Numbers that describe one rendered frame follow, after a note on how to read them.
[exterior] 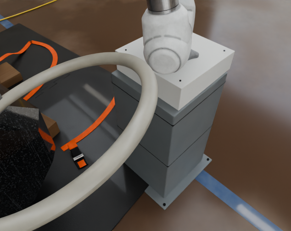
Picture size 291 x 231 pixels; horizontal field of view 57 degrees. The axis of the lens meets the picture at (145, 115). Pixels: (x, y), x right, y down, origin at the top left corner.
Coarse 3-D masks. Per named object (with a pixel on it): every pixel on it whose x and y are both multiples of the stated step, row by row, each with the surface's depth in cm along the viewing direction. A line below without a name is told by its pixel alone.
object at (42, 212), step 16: (64, 64) 71; (80, 64) 69; (96, 64) 68; (112, 64) 65; (128, 64) 59; (144, 64) 54; (32, 80) 71; (48, 80) 72; (144, 80) 49; (16, 96) 70; (144, 96) 45; (144, 112) 42; (128, 128) 40; (144, 128) 41; (112, 144) 39; (128, 144) 38; (112, 160) 37; (80, 176) 36; (96, 176) 36; (64, 192) 35; (80, 192) 35; (32, 208) 35; (48, 208) 34; (64, 208) 35; (0, 224) 35; (16, 224) 34; (32, 224) 34
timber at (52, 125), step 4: (40, 112) 200; (44, 116) 197; (44, 120) 195; (48, 120) 195; (52, 120) 195; (48, 124) 192; (52, 124) 192; (56, 124) 196; (48, 128) 190; (52, 128) 194; (56, 128) 198; (52, 132) 196; (56, 132) 200; (52, 136) 197
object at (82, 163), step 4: (68, 144) 188; (72, 144) 188; (76, 144) 189; (72, 148) 187; (76, 148) 187; (72, 152) 186; (76, 152) 186; (80, 152) 187; (72, 156) 187; (76, 156) 185; (80, 156) 185; (76, 160) 185; (80, 160) 185; (84, 160) 185; (76, 164) 183; (80, 164) 183; (84, 164) 183
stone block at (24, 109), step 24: (0, 120) 117; (24, 120) 128; (0, 144) 120; (24, 144) 131; (48, 144) 149; (0, 168) 127; (24, 168) 139; (48, 168) 155; (0, 192) 134; (24, 192) 149; (0, 216) 143
